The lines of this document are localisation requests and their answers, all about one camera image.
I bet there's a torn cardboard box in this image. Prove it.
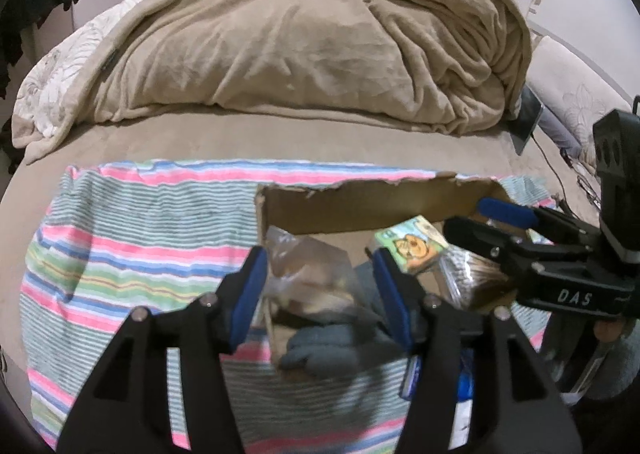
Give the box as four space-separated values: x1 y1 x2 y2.
254 172 533 371

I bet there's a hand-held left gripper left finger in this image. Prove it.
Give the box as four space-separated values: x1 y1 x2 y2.
57 246 269 454

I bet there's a black cable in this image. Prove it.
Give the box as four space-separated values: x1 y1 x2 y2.
531 131 603 217

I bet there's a person's right hand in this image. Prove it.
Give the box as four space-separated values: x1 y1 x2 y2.
593 320 626 348

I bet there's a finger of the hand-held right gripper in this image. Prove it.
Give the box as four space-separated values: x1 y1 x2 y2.
476 197 603 257
443 216 591 282

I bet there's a black phone with cable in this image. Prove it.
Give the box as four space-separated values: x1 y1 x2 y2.
511 86 545 157

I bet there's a white floral pillow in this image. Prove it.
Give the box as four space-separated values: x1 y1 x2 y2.
525 36 635 169

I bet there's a brown bed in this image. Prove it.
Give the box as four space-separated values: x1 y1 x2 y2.
0 101 608 295

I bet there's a striped towel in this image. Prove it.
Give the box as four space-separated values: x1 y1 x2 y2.
19 159 562 453

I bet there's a blue packet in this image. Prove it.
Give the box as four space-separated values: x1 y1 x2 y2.
400 353 476 403

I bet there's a beige fleece blanket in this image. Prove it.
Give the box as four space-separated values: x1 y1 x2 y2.
10 0 534 165

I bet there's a white floral quilt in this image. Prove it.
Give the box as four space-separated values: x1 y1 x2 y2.
12 0 153 141

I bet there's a green cartoon card pack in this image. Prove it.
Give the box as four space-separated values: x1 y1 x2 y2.
374 215 450 276

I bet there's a grey-blue pillow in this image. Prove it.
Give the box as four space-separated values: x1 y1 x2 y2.
537 106 584 155

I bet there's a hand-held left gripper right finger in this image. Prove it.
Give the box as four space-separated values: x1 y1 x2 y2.
372 250 584 454

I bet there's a clear plastic bag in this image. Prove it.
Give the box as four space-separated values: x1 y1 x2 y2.
264 226 372 317

